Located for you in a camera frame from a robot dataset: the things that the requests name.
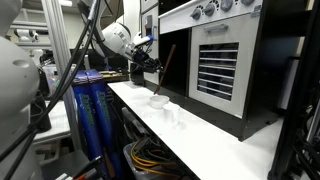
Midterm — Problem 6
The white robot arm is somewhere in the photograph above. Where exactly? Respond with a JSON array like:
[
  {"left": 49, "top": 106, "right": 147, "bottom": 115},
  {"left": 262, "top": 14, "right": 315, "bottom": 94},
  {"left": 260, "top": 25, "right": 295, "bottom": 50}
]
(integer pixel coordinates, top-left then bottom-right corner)
[{"left": 0, "top": 0, "right": 162, "bottom": 180}]

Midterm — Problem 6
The white bowl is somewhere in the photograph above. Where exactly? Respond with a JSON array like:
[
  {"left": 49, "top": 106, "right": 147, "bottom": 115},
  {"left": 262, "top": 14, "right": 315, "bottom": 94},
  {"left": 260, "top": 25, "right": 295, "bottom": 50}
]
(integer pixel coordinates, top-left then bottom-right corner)
[{"left": 150, "top": 95, "right": 169, "bottom": 109}]

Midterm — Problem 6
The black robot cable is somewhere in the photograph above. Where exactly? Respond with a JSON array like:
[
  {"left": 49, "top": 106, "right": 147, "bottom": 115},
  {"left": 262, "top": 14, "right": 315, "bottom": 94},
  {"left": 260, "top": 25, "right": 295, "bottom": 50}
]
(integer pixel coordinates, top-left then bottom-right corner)
[{"left": 0, "top": 0, "right": 103, "bottom": 180}]

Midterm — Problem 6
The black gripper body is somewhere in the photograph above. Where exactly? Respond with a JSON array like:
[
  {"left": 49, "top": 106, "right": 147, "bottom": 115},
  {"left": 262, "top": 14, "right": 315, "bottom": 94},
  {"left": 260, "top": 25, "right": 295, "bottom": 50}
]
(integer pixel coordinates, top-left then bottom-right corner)
[{"left": 133, "top": 50, "right": 163, "bottom": 73}]

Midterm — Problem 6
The black water bottle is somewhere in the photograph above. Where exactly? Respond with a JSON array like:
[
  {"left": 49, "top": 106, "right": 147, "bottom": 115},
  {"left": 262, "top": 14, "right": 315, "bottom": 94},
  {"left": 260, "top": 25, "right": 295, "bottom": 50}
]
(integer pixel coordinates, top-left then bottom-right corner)
[{"left": 30, "top": 95, "right": 52, "bottom": 133}]

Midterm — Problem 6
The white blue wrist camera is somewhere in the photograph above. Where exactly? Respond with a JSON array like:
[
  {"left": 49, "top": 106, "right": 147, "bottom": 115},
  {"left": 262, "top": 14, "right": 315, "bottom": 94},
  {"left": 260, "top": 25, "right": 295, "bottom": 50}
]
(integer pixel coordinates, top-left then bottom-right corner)
[{"left": 133, "top": 33, "right": 154, "bottom": 47}]

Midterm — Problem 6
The toy kitchen stove unit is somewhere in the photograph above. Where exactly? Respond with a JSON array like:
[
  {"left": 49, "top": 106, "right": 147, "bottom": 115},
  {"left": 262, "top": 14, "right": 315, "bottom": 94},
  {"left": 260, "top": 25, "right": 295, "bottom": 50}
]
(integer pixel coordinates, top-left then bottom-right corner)
[{"left": 140, "top": 0, "right": 313, "bottom": 142}]

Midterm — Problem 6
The brown wooden spoon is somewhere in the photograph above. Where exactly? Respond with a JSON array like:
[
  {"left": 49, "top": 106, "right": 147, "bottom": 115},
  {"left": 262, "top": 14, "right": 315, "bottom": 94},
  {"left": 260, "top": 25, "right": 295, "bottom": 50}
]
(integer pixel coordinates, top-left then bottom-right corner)
[{"left": 153, "top": 44, "right": 176, "bottom": 95}]

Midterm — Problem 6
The bin with yellow cables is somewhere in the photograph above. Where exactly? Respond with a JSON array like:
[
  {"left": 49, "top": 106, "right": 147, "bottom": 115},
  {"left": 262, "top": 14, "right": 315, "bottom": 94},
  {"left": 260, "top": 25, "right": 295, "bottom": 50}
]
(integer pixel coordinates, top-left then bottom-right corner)
[{"left": 123, "top": 137, "right": 186, "bottom": 180}]

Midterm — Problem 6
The aluminium frame post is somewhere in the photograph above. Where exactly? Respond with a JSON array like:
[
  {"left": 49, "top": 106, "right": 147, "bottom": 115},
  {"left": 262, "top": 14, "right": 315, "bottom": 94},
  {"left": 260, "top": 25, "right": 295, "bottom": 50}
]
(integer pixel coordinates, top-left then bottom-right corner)
[{"left": 41, "top": 0, "right": 82, "bottom": 150}]

